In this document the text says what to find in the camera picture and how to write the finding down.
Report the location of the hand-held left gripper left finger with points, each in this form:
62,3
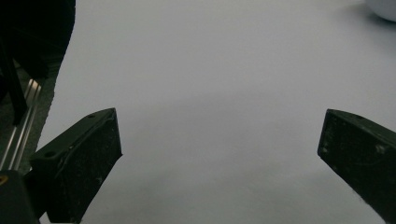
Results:
84,161

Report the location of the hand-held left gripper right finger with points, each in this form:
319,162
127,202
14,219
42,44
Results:
361,155

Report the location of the white round object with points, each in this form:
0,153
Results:
384,7

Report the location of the metal rail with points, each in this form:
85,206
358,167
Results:
20,127

